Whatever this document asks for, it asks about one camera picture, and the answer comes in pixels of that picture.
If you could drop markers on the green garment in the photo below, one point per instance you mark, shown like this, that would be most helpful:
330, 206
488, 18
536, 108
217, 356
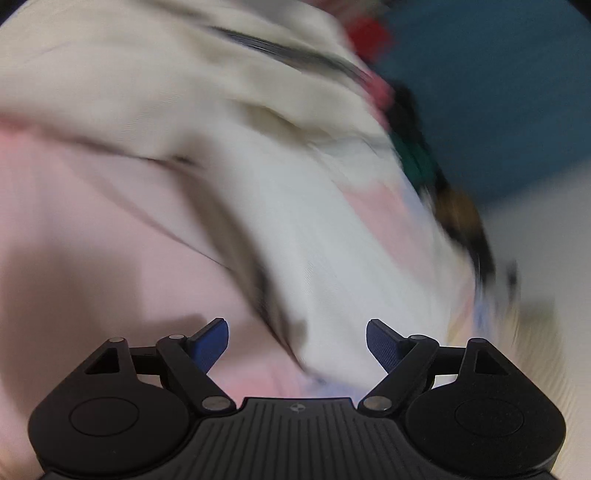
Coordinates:
417, 162

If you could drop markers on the black garment pile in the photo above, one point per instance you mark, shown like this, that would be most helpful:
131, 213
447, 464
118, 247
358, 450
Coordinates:
403, 116

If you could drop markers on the pastel tie-dye bed sheet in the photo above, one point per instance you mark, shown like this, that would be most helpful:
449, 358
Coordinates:
81, 263

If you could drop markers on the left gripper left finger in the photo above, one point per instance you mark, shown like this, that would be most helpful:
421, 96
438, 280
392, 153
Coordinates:
187, 361

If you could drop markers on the white zip hoodie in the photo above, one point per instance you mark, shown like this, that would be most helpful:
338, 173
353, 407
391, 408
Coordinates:
264, 115

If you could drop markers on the red garment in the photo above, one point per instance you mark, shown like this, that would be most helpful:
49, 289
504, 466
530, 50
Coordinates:
370, 38

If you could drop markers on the right blue curtain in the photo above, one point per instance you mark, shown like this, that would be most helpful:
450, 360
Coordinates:
503, 88

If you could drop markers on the pink garment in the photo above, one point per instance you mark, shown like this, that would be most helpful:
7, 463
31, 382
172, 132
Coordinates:
380, 91

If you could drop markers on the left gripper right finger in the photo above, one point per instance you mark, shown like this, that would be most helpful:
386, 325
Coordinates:
406, 361

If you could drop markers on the brown paper bag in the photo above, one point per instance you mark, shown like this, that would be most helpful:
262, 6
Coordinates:
460, 218

